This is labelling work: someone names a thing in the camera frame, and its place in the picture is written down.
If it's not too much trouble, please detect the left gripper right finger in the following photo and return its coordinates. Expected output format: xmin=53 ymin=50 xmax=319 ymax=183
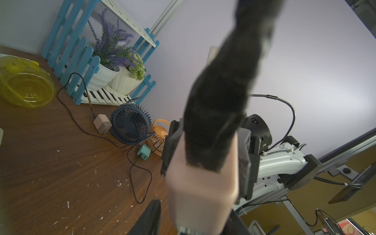
xmin=224 ymin=210 xmax=250 ymax=235

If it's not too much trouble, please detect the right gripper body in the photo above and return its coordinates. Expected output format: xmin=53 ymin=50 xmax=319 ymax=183
xmin=161 ymin=118 xmax=260 ymax=204

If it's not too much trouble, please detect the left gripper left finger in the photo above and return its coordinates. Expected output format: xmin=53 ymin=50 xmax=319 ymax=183
xmin=128 ymin=200 xmax=161 ymax=235

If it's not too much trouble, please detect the pink USB plug adapter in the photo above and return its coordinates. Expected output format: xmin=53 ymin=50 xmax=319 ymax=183
xmin=165 ymin=135 xmax=240 ymax=235

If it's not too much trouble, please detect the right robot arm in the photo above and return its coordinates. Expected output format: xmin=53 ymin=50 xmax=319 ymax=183
xmin=161 ymin=115 xmax=321 ymax=212

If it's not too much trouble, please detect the green plug adapter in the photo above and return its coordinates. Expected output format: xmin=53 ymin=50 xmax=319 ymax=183
xmin=137 ymin=145 xmax=152 ymax=160

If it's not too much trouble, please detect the orange desk fan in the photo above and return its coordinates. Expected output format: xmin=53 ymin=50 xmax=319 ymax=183
xmin=147 ymin=119 xmax=170 ymax=157

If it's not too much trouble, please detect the white pot green plant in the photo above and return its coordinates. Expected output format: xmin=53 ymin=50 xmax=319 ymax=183
xmin=107 ymin=53 xmax=146 ymax=96

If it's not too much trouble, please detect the white pot lavender plant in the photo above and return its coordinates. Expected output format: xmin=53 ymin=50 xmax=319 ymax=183
xmin=88 ymin=8 xmax=136 ymax=91

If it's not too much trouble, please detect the blue white plant shelf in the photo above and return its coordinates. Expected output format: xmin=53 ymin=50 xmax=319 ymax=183
xmin=41 ymin=0 xmax=160 ymax=106

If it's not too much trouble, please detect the yellow spray bottle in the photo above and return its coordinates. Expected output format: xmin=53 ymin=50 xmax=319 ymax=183
xmin=1 ymin=54 xmax=56 ymax=108

